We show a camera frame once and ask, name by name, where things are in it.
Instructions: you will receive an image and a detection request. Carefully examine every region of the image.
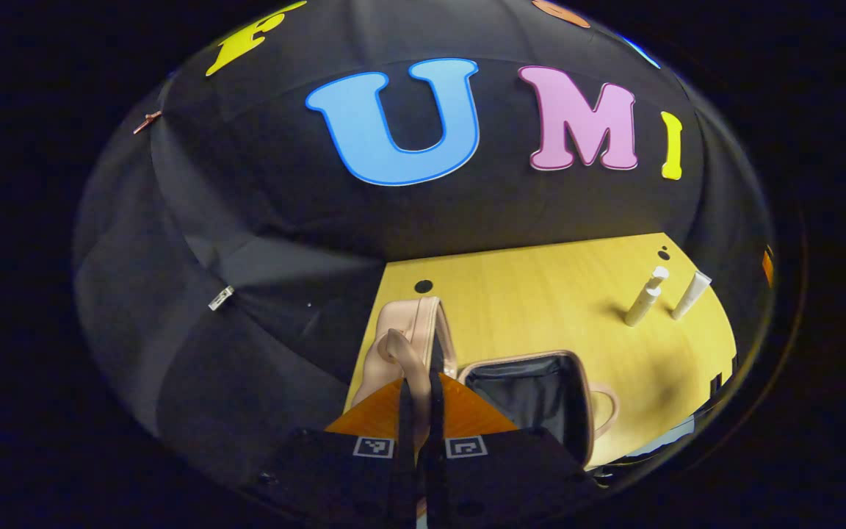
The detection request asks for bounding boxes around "black backdrop cloth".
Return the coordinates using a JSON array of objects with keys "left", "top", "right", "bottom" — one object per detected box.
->
[{"left": 73, "top": 0, "right": 775, "bottom": 486}]

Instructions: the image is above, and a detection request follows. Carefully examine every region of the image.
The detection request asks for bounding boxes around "white squeeze tube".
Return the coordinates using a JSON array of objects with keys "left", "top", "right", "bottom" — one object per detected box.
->
[{"left": 670, "top": 269, "right": 713, "bottom": 321}]

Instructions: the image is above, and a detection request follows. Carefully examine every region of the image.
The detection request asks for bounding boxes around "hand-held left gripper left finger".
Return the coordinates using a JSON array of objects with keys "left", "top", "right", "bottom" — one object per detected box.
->
[{"left": 245, "top": 376, "right": 422, "bottom": 529}]

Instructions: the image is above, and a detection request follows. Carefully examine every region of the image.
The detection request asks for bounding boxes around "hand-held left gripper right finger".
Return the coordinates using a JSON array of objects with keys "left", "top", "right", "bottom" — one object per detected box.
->
[{"left": 427, "top": 371, "right": 606, "bottom": 529}]

